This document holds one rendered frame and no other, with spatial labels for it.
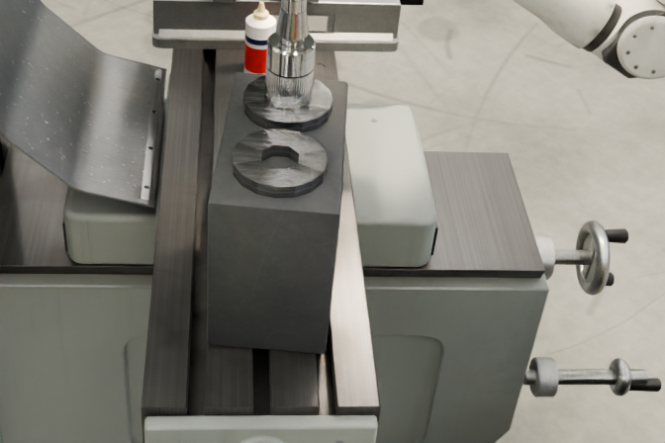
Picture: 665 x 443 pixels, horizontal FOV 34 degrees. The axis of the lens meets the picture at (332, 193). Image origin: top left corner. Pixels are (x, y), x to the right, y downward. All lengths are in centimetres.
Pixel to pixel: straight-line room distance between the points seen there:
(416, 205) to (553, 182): 154
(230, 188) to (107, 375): 68
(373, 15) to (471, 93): 175
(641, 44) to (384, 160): 43
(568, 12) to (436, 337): 54
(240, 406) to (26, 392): 66
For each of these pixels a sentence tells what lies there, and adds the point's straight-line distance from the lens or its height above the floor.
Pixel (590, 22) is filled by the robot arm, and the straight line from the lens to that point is 130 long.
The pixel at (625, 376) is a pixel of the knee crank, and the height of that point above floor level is 56.
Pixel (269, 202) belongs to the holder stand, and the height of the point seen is 115.
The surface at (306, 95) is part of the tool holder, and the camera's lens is 107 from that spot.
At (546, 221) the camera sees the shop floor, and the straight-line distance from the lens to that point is 284.
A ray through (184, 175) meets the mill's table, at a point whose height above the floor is 96.
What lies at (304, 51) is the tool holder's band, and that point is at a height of 122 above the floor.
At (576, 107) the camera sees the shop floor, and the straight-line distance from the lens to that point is 330.
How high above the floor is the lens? 177
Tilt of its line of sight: 39 degrees down
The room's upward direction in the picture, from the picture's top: 6 degrees clockwise
